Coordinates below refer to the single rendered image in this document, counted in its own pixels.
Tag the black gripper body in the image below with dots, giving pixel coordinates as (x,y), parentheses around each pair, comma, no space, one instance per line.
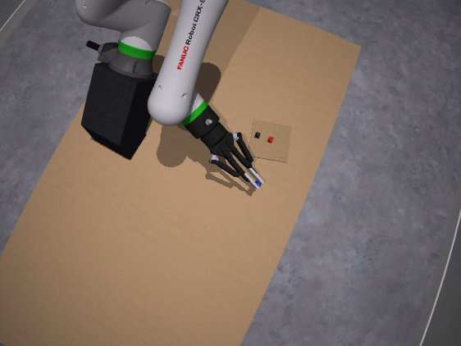
(217,138)

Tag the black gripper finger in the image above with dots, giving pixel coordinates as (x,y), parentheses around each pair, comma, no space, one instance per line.
(249,159)
(235,165)

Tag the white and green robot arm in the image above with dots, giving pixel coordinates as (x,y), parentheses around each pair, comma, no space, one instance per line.
(142,24)

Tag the tan square mat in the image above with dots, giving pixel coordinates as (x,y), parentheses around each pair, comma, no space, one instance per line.
(279,148)

